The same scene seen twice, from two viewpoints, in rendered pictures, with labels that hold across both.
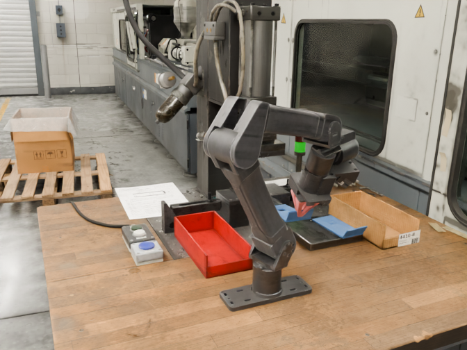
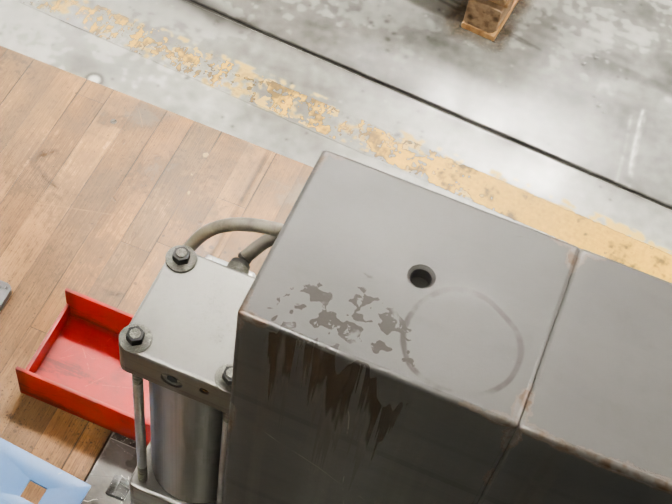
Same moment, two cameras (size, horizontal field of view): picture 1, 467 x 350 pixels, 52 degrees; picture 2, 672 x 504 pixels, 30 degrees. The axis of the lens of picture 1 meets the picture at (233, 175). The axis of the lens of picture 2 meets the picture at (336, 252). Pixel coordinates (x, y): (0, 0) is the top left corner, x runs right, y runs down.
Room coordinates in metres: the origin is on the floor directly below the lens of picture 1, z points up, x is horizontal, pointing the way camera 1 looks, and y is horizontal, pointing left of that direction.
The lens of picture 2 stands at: (1.66, -0.35, 2.25)
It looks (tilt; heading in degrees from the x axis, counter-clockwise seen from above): 56 degrees down; 127
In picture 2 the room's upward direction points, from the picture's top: 11 degrees clockwise
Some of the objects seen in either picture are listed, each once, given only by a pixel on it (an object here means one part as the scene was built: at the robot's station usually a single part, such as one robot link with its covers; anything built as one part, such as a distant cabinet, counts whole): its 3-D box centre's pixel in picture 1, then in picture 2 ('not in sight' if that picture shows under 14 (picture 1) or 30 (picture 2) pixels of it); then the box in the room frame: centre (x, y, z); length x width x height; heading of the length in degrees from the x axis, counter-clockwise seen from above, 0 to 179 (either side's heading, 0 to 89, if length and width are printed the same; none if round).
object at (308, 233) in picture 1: (320, 230); not in sight; (1.24, -0.25, 0.91); 0.17 x 0.16 x 0.02; 114
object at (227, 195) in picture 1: (252, 193); not in sight; (1.35, -0.06, 0.98); 0.20 x 0.10 x 0.01; 114
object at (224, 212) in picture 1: (252, 206); not in sight; (1.35, -0.06, 0.94); 0.20 x 0.10 x 0.07; 114
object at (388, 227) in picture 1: (372, 219); not in sight; (1.29, -0.41, 0.93); 0.25 x 0.13 x 0.08; 24
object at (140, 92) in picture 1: (169, 91); not in sight; (7.09, 0.96, 0.49); 5.51 x 1.02 x 0.97; 21
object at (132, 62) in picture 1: (128, 39); not in sight; (7.22, 1.56, 1.21); 0.86 x 0.10 x 0.79; 21
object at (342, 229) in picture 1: (338, 223); not in sight; (1.24, -0.30, 0.93); 0.15 x 0.07 x 0.03; 28
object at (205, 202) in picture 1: (196, 210); not in sight; (1.28, 0.10, 0.95); 0.15 x 0.03 x 0.10; 114
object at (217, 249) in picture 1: (210, 241); (139, 379); (1.12, 0.06, 0.93); 0.25 x 0.12 x 0.06; 24
